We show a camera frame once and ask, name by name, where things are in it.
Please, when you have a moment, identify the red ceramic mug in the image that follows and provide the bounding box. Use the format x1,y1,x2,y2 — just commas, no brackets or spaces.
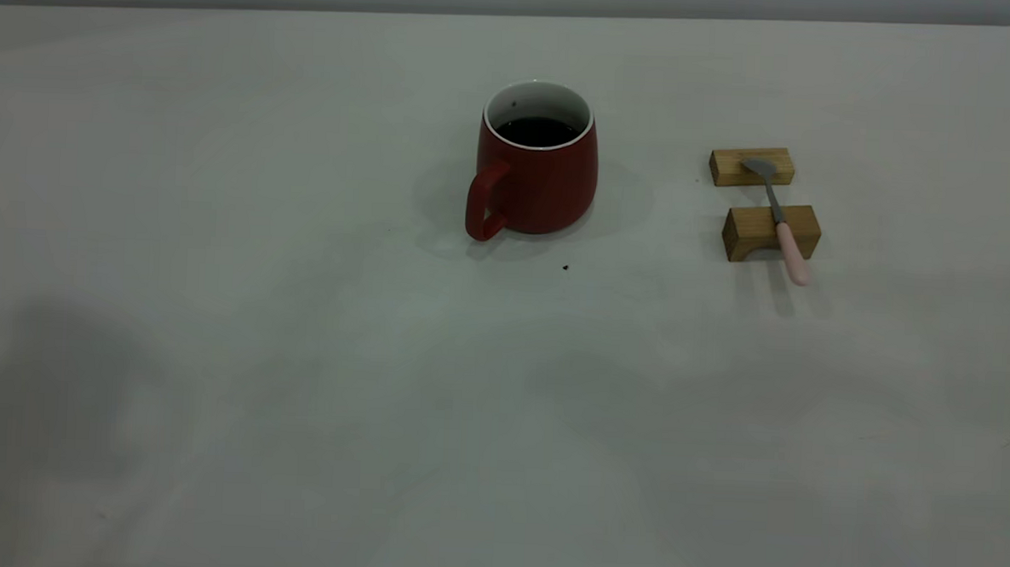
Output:
463,77,603,248

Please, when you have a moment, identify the pink handled grey spoon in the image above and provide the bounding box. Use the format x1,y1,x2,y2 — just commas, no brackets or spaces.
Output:
735,157,818,288

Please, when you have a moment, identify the dark coffee liquid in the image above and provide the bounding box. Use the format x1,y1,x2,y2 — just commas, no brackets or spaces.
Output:
496,115,581,150

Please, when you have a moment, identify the flat wooden block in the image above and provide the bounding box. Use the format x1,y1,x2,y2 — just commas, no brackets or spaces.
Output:
708,144,797,192

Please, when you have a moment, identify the arched wooden block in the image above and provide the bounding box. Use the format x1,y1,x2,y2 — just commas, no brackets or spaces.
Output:
720,201,823,266

